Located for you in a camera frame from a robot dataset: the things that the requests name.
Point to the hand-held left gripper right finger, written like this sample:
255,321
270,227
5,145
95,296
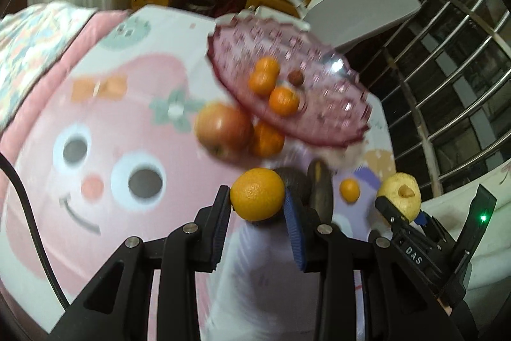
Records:
292,235

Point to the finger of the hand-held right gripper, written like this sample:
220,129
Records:
389,215
428,225

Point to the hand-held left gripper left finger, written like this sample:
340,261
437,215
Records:
222,233

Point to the yellow pear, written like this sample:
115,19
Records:
400,194

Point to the large orange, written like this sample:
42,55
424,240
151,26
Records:
257,195

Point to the purple glass plate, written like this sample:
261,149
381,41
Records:
311,105

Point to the tiny kumquat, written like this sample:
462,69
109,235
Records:
350,190

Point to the dark avocado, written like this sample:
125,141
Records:
321,187
297,184

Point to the small tangerine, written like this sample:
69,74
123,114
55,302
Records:
284,100
268,66
261,82
266,140

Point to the red apple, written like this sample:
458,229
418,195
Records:
222,129

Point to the metal window railing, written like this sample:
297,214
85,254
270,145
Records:
447,85

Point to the pink cartoon printed blanket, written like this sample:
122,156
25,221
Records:
119,133

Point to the small brown nut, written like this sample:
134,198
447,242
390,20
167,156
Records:
296,77

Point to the grey office chair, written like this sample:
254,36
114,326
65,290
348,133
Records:
359,9

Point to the floral quilt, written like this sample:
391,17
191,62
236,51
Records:
36,45

